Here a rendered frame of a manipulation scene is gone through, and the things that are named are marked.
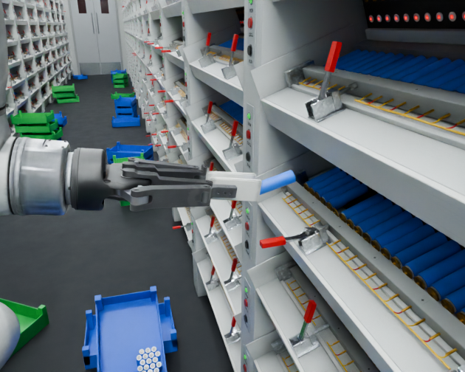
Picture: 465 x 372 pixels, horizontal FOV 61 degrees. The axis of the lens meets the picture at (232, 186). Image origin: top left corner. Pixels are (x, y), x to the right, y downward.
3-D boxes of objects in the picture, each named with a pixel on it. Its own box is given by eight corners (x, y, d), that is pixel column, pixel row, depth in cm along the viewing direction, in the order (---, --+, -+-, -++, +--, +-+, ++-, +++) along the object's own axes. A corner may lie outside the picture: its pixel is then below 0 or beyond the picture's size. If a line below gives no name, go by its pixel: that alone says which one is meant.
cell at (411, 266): (462, 256, 46) (414, 282, 45) (450, 248, 47) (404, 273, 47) (460, 244, 45) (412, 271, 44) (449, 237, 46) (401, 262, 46)
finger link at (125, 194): (106, 173, 48) (100, 189, 43) (150, 176, 49) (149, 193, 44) (105, 191, 49) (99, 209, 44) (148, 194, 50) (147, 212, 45)
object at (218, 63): (251, 113, 76) (225, 42, 70) (194, 77, 130) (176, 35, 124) (342, 69, 78) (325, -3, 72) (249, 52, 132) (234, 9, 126)
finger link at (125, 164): (121, 194, 50) (119, 190, 52) (204, 194, 55) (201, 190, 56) (122, 164, 49) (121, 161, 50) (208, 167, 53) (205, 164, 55)
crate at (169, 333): (85, 370, 128) (81, 350, 125) (88, 327, 146) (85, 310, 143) (177, 350, 136) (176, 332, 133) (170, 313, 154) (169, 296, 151)
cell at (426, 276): (477, 266, 44) (427, 293, 43) (463, 257, 45) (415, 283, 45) (475, 254, 43) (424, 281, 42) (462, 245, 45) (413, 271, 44)
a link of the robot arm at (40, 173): (25, 128, 48) (77, 132, 50) (27, 196, 52) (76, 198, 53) (7, 149, 40) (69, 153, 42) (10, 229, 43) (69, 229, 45)
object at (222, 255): (247, 342, 98) (226, 303, 92) (199, 229, 152) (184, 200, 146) (319, 304, 100) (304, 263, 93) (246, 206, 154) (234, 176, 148)
